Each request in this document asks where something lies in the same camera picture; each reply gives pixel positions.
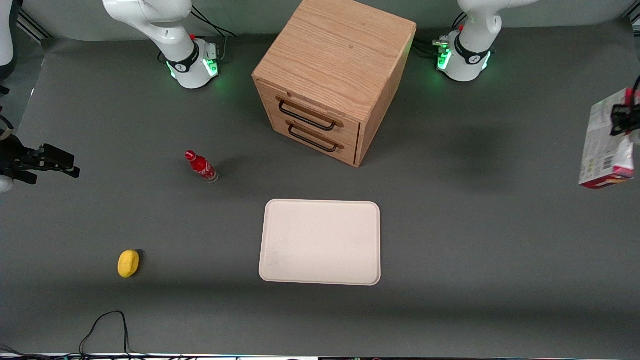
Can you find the wooden drawer cabinet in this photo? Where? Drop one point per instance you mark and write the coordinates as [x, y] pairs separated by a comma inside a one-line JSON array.
[[335, 55]]

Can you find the yellow lemon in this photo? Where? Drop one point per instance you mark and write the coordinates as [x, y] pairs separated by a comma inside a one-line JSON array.
[[128, 263]]

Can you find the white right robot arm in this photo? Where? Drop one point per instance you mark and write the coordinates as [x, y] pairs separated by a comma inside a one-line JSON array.
[[187, 65]]

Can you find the cream rectangular tray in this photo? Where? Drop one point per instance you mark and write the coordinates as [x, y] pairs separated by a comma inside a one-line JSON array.
[[320, 242]]

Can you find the wooden drawer front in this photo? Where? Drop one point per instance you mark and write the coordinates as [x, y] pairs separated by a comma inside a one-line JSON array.
[[345, 152], [350, 131]]

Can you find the grey table cover mat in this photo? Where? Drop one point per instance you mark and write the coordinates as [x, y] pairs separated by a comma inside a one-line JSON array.
[[450, 250]]

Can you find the red cola bottle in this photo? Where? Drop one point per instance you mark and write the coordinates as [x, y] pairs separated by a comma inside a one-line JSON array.
[[202, 166]]

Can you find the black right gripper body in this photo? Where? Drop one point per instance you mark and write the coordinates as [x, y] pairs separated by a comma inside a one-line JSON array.
[[11, 157]]

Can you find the red cookie box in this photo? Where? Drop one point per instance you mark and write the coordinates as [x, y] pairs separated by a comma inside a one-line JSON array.
[[602, 150]]

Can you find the aluminium frame rail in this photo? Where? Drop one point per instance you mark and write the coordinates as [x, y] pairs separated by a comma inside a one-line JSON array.
[[34, 24], [635, 19]]

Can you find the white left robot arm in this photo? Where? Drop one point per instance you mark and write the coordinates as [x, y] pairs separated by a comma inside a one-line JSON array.
[[470, 60]]

